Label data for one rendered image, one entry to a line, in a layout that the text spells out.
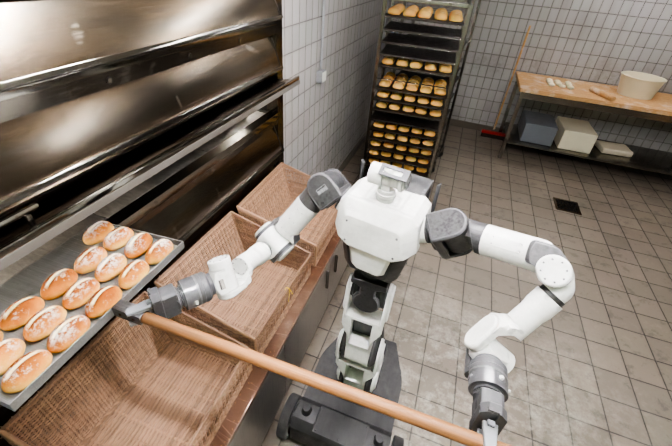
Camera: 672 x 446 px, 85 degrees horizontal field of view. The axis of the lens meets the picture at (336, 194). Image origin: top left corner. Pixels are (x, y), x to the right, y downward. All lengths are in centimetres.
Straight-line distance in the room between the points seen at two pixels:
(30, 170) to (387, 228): 96
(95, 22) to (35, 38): 18
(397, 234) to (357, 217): 13
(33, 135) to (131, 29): 43
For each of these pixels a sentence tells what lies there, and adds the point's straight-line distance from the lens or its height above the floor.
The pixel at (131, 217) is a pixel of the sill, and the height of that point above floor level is 117.
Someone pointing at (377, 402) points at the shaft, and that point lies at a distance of 93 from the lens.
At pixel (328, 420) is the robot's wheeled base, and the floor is 19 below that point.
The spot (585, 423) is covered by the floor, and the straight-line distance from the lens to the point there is 269.
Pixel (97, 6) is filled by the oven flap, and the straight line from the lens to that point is 135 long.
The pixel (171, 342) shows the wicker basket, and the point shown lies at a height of 59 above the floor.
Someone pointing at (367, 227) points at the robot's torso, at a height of 134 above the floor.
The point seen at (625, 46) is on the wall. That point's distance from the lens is 571.
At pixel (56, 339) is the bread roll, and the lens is 113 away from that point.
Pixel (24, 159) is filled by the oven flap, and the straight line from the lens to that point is 123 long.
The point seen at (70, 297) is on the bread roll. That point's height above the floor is 122.
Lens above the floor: 203
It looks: 34 degrees down
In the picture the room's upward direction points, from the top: 5 degrees clockwise
